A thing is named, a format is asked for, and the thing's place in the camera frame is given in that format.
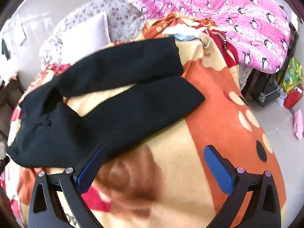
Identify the pink penguin quilt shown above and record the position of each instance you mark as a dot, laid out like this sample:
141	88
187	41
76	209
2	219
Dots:
258	29

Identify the light blue face mask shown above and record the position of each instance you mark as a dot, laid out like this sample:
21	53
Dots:
183	33

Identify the green yellow plastic bag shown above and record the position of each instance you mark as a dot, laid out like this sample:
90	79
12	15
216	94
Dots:
293	76

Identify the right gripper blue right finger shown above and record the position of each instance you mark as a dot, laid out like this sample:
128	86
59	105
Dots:
263	209

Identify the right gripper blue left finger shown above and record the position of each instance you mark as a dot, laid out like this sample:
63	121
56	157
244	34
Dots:
45	207

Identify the white square pillow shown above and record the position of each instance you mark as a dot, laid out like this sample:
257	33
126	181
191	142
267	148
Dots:
84	39

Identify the pink cloth on floor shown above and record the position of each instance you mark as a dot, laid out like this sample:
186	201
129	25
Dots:
298	124

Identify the floral grey bedding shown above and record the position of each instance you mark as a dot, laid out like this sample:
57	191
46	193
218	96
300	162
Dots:
125	22

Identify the orange red love blanket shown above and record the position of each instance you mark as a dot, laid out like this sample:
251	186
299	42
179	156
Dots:
164	181

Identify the red package on floor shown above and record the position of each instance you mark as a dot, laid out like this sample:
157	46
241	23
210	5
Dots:
293	97

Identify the black pants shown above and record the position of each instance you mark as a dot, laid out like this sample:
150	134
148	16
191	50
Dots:
114	98

